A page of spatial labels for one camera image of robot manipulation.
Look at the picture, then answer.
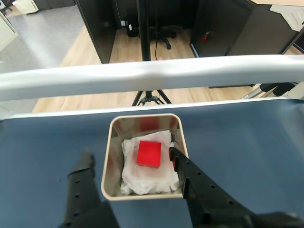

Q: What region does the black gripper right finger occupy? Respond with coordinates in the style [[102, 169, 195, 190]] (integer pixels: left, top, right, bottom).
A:
[[168, 147, 255, 228]]

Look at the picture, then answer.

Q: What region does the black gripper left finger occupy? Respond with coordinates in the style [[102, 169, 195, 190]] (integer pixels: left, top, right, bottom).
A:
[[61, 149, 120, 228]]

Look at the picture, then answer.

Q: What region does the red cube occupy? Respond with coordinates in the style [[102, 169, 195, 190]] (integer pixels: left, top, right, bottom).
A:
[[136, 140, 162, 169]]

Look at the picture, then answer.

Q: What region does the beige square box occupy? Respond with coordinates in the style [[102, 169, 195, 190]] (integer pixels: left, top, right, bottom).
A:
[[101, 113, 190, 202]]

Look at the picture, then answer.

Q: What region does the white box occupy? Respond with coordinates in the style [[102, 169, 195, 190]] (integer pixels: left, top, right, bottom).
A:
[[14, 0, 39, 15]]

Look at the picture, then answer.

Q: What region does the white cloth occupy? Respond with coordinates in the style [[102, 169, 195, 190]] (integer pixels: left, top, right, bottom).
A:
[[120, 129, 180, 196]]

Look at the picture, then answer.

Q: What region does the dark table mat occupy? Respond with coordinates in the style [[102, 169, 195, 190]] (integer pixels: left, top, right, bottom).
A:
[[0, 98, 304, 228]]

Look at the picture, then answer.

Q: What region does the silver metal stand leg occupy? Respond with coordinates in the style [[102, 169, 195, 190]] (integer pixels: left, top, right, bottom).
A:
[[242, 85, 265, 101]]

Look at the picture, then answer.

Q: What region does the black desk partition panel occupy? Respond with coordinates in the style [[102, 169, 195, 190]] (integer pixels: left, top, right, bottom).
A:
[[75, 0, 119, 64]]

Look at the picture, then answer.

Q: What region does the red hanging tag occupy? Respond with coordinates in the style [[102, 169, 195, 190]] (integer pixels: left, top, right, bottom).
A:
[[201, 30, 212, 44]]

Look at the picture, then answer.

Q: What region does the black office chair base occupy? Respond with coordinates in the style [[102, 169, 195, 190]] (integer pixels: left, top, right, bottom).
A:
[[151, 25, 178, 50]]

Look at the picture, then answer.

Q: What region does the black waste bin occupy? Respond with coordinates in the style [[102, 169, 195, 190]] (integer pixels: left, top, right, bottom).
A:
[[123, 15, 140, 38]]

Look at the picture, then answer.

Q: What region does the black tripod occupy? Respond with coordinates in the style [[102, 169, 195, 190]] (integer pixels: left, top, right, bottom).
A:
[[130, 0, 173, 106]]

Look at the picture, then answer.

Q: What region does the black desk cabinet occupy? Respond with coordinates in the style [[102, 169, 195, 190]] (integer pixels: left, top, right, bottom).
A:
[[190, 0, 304, 57]]

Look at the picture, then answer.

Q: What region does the white cabinet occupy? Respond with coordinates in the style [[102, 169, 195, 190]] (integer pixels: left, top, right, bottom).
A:
[[0, 10, 19, 52]]

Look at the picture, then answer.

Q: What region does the pale grey desk panel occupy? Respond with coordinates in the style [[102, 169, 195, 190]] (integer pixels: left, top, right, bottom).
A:
[[269, 4, 304, 31]]

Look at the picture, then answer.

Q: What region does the silver metal frame rail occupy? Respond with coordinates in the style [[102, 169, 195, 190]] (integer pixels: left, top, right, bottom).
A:
[[0, 54, 304, 102]]

